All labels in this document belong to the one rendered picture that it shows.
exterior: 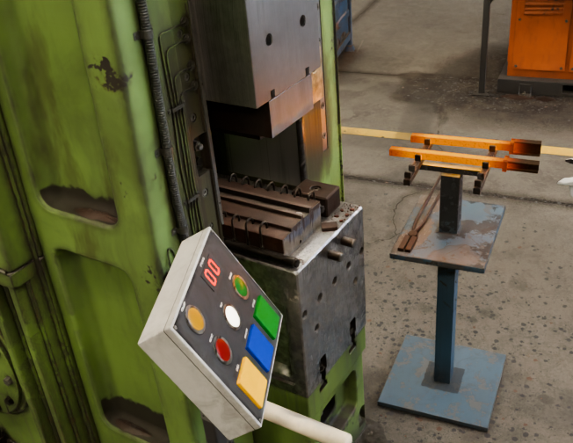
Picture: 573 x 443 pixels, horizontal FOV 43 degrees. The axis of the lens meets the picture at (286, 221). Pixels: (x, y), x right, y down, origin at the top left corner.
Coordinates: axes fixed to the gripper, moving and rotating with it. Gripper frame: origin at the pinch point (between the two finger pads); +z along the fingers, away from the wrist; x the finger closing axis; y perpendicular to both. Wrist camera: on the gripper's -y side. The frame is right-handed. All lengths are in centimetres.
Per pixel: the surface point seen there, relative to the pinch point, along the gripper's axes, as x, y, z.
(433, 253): -17.8, 26.4, 32.8
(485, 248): -9.5, 26.4, 18.5
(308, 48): -47, -48, 57
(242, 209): -58, -4, 76
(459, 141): 9.0, -0.6, 33.0
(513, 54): 296, 69, 69
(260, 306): -100, -8, 48
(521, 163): -1.9, -1.2, 11.2
